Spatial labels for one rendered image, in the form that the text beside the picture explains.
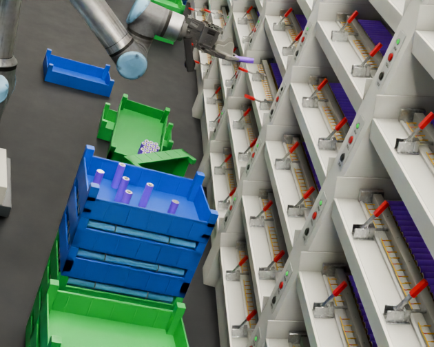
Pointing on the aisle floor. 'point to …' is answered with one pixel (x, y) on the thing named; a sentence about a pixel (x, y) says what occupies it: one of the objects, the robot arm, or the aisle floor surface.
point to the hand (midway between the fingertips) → (234, 58)
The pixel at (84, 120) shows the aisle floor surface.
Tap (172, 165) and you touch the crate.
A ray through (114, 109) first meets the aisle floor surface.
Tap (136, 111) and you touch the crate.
